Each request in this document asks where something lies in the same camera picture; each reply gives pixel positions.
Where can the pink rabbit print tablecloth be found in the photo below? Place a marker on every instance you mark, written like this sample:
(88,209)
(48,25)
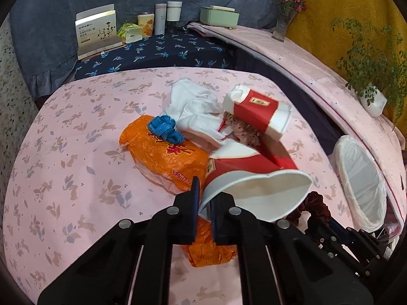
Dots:
(63,165)

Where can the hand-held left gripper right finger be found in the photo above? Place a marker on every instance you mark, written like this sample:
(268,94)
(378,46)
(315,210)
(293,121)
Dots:
(213,219)

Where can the orange plastic bag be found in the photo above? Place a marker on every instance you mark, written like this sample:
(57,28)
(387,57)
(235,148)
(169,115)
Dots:
(159,155)

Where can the green snack packet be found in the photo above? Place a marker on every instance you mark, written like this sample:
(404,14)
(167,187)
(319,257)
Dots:
(132,33)

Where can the white flower print box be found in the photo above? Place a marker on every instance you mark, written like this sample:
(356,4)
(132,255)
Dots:
(95,31)

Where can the pale pink dotted cloth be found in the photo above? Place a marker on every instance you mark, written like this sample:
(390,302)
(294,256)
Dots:
(318,63)

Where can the brown lace scrunchie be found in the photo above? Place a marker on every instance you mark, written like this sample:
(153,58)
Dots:
(244,132)

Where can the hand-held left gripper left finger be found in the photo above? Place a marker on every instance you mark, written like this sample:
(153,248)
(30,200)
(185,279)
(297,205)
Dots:
(195,193)

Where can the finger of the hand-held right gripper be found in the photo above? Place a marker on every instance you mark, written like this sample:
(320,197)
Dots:
(338,225)
(319,232)

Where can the small red white paper cup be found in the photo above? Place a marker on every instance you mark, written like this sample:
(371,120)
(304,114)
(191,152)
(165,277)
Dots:
(257,108)

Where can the dark red scrunchie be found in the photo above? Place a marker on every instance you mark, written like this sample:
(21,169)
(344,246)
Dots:
(318,201)

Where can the white tumbler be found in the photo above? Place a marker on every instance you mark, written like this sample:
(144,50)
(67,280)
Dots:
(174,14)

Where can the large red white paper cup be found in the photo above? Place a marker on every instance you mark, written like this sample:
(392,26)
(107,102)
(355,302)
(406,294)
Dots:
(254,193)

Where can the glass vase with pink flowers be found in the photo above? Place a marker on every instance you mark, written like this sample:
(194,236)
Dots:
(283,25)

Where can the blue ribbon bundle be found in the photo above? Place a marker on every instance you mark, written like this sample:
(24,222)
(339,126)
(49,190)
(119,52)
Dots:
(162,126)

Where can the white cloth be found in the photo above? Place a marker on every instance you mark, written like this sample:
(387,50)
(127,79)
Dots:
(190,108)

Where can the bin with white liner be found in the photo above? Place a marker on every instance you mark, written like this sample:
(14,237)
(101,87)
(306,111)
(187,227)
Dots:
(362,181)

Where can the navy dragonfly print cloth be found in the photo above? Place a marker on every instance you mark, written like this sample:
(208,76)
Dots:
(175,50)

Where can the orange yellow can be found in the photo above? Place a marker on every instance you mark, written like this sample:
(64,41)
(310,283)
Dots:
(146,25)

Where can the slim white bottle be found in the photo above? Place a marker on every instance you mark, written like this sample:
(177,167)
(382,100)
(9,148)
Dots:
(160,19)

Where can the green plant in white pot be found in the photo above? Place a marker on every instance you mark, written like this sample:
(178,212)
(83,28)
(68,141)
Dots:
(373,101)

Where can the green tissue box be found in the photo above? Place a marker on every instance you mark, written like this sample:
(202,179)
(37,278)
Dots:
(219,17)

